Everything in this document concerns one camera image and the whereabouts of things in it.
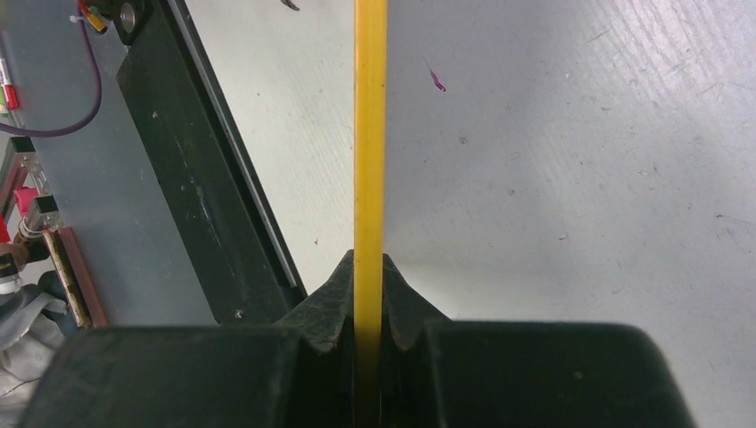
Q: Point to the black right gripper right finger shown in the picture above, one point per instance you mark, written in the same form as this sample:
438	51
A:
437	372

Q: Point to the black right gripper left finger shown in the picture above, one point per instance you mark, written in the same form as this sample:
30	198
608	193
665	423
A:
295	372

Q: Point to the yellow framed whiteboard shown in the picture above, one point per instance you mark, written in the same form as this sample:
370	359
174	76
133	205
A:
370	66

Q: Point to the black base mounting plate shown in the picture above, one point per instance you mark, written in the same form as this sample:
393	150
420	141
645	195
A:
212	190

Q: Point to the grey crumpled cloth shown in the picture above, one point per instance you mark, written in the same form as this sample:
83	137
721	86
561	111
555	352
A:
29	340

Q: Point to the red marker pen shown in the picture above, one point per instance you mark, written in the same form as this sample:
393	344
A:
9	92

